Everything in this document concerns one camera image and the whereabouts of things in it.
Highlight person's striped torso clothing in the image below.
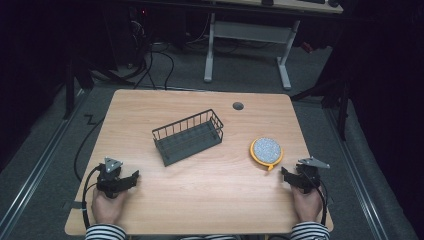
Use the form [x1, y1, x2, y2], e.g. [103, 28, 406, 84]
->
[179, 234, 242, 240]

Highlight bundle of black cables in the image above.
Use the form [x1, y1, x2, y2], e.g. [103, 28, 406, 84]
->
[128, 19, 176, 91]

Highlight round yellow speckled sponge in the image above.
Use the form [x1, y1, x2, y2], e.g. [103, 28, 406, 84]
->
[249, 136, 285, 172]

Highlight metal floor rail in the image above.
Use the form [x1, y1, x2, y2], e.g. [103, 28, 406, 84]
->
[324, 108, 390, 240]
[0, 89, 88, 238]

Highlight right hand-held gripper black cable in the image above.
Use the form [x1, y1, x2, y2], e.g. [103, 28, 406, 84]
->
[308, 174, 330, 226]

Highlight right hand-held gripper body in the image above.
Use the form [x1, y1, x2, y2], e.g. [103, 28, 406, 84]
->
[295, 156, 331, 195]

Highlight hand-held gripper black cable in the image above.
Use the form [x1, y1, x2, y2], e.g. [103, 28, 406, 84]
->
[308, 174, 330, 226]
[81, 164, 102, 231]

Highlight black floor cable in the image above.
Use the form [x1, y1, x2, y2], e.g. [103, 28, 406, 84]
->
[73, 114, 105, 183]

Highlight left hand-held gripper black cable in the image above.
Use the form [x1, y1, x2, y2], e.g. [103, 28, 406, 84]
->
[81, 164, 102, 231]

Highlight person's left hand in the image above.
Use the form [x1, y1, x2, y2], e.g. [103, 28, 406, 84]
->
[91, 188, 130, 226]

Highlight person's right hand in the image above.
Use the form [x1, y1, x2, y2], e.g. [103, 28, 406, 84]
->
[290, 185, 324, 223]

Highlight dark grey wire basket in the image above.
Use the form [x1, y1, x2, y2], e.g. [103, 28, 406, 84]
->
[151, 108, 225, 167]

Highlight white-legged wooden desk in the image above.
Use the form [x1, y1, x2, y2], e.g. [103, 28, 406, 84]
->
[203, 0, 344, 91]

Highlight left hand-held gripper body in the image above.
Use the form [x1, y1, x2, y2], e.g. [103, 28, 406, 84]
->
[96, 156, 124, 200]

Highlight black metal stand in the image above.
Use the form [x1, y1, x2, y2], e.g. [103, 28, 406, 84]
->
[62, 59, 96, 121]
[290, 76, 352, 142]

